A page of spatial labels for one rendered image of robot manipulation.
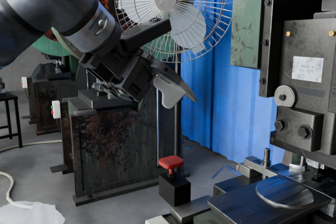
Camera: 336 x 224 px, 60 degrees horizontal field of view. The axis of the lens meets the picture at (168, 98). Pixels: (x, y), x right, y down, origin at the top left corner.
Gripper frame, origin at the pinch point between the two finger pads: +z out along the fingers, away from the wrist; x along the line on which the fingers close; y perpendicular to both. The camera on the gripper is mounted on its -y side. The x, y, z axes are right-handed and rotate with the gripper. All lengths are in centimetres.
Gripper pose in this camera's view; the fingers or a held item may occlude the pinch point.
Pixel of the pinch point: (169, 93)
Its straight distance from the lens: 60.6
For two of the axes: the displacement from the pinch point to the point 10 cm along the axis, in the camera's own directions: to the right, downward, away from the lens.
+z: 5.2, 5.3, 6.7
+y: -4.5, 8.4, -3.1
